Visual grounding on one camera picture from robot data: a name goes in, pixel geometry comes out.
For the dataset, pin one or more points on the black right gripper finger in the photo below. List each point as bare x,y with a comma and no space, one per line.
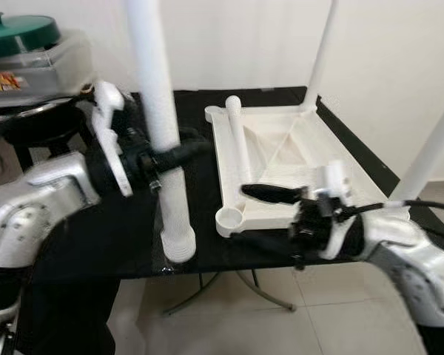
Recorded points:
263,244
274,194

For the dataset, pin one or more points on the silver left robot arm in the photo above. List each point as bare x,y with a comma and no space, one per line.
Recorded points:
29,207

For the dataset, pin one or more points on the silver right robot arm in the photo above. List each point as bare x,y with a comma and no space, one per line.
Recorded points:
414,259

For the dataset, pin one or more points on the small grey tape strip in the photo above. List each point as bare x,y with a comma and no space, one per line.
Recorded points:
266,90

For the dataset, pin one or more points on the black tablecloth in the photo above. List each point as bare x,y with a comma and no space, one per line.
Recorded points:
96,237

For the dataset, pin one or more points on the black round basin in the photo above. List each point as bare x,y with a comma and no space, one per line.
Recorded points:
37,122

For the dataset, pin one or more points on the green lid plastic container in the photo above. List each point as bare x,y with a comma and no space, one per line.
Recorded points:
18,37

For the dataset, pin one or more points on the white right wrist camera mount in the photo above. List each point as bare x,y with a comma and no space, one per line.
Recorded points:
334,181

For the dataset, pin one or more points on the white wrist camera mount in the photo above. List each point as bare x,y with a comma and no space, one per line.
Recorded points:
334,181
111,111

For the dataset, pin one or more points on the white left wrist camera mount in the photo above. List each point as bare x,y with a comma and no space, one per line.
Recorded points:
111,111

